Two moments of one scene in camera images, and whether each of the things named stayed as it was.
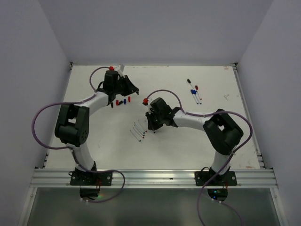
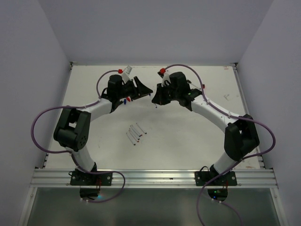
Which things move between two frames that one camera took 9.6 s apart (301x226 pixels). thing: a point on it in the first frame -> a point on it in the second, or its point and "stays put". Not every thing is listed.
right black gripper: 151,124 -> 159,98
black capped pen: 138,130 -> 130,129
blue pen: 138,128 -> 134,131
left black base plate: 80,178 stays put
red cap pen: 145,126 -> 140,134
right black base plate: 201,177 stays put
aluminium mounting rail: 153,179 stays put
